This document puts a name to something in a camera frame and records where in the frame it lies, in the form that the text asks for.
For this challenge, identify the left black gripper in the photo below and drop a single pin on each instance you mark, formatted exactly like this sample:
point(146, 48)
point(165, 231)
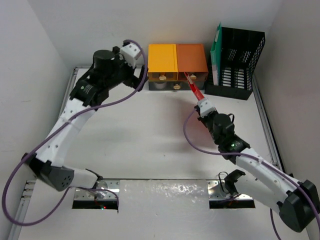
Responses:
point(132, 81)

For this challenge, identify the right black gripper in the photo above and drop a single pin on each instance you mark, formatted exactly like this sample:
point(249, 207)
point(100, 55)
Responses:
point(202, 119)

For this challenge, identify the red clip file folder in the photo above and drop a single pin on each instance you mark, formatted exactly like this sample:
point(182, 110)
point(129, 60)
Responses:
point(196, 91)

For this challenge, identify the transparent grey drawer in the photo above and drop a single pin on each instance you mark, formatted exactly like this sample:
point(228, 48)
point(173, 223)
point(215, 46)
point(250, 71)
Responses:
point(184, 85)
point(161, 85)

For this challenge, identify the green clip file folder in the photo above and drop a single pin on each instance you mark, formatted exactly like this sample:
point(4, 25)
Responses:
point(215, 54)

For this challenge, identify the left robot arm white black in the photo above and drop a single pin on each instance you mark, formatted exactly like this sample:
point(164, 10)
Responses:
point(47, 161)

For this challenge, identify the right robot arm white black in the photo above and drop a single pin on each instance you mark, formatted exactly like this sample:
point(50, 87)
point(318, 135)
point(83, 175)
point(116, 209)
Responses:
point(296, 202)

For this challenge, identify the yellow drawer box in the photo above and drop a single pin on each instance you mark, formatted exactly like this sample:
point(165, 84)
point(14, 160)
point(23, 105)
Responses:
point(162, 62)

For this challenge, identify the orange drawer box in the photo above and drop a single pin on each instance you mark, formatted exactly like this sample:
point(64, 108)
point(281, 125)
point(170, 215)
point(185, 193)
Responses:
point(191, 59)

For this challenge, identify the black mesh file rack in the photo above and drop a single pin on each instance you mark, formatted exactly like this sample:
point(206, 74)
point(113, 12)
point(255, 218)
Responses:
point(240, 52)

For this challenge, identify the white foam front board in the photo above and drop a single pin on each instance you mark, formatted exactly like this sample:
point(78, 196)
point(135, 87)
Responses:
point(151, 210)

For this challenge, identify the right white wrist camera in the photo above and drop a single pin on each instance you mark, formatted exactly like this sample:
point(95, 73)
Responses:
point(205, 107)

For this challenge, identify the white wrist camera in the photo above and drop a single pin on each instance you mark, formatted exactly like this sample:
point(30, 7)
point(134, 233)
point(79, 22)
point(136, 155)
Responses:
point(205, 107)
point(131, 54)

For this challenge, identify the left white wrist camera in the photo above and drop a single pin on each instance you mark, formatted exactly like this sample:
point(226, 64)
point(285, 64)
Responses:
point(131, 54)

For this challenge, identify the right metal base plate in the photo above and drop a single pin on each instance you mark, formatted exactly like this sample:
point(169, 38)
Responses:
point(218, 192)

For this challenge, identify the metal base plate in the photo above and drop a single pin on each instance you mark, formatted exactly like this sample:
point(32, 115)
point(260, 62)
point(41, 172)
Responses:
point(218, 192)
point(104, 190)

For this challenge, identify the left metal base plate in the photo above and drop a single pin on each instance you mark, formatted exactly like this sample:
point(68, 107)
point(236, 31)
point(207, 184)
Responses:
point(104, 190)

